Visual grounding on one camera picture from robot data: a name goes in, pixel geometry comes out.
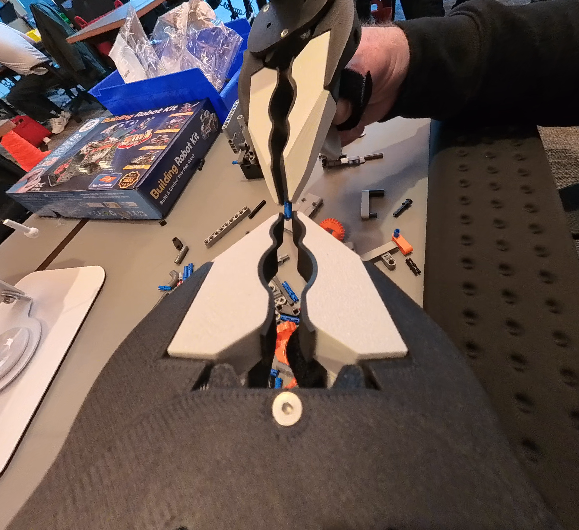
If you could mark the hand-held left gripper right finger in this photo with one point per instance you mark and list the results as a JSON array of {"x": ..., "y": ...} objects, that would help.
[{"x": 353, "y": 312}]

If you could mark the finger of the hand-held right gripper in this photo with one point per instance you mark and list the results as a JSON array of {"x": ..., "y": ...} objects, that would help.
[
  {"x": 262, "y": 122},
  {"x": 312, "y": 109}
]

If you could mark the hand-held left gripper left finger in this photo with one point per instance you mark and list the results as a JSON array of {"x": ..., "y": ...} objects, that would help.
[{"x": 221, "y": 312}]

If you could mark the pile of small building parts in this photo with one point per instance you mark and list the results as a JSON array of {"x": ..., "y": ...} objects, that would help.
[{"x": 284, "y": 300}]

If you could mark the orange toothed gear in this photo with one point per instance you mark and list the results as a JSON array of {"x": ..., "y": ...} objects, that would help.
[{"x": 332, "y": 227}]

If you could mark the person's right forearm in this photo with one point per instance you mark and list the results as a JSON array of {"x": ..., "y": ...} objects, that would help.
[{"x": 488, "y": 63}]

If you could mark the person's right hand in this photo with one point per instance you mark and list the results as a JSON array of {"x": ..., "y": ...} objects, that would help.
[{"x": 384, "y": 63}]

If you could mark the grey partly built model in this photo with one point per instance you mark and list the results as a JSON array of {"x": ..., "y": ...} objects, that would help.
[{"x": 235, "y": 131}]

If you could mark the black axle with connectors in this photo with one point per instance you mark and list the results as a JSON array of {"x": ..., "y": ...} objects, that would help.
[{"x": 353, "y": 160}]

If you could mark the grey tube connector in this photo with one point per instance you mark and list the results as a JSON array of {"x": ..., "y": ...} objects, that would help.
[{"x": 182, "y": 254}]

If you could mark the black short pin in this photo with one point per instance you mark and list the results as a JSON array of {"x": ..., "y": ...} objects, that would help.
[{"x": 412, "y": 266}]

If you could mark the orange connector block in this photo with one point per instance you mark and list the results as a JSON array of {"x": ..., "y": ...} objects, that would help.
[{"x": 403, "y": 244}]

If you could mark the long grey holed beam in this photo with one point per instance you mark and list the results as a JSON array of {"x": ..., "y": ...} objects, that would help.
[{"x": 226, "y": 227}]

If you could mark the short black axle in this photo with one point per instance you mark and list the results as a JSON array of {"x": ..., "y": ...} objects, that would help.
[{"x": 256, "y": 209}]

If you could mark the grey rectangular panel piece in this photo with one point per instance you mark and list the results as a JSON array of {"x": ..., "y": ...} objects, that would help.
[{"x": 312, "y": 205}]

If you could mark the blue plastic bin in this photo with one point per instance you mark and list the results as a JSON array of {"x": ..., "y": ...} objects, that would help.
[{"x": 158, "y": 91}]

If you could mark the clear plastic bags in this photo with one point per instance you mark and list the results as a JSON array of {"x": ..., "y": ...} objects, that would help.
[{"x": 190, "y": 41}]

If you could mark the black long pin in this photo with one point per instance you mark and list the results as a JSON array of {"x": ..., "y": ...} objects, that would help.
[{"x": 402, "y": 207}]

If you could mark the blue robot kit box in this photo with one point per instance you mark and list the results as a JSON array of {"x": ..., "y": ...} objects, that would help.
[{"x": 113, "y": 163}]

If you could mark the white book stand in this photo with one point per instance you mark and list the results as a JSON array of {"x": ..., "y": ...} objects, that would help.
[{"x": 68, "y": 294}]

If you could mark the wooden background desk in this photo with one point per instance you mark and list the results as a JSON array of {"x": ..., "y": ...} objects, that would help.
[{"x": 135, "y": 9}]

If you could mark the black office chair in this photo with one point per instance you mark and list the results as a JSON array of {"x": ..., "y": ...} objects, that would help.
[{"x": 59, "y": 41}]

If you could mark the red bag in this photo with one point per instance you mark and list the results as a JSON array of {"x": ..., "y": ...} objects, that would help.
[{"x": 22, "y": 136}]

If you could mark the grey bracket frame piece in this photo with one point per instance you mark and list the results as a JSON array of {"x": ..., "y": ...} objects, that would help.
[{"x": 364, "y": 204}]

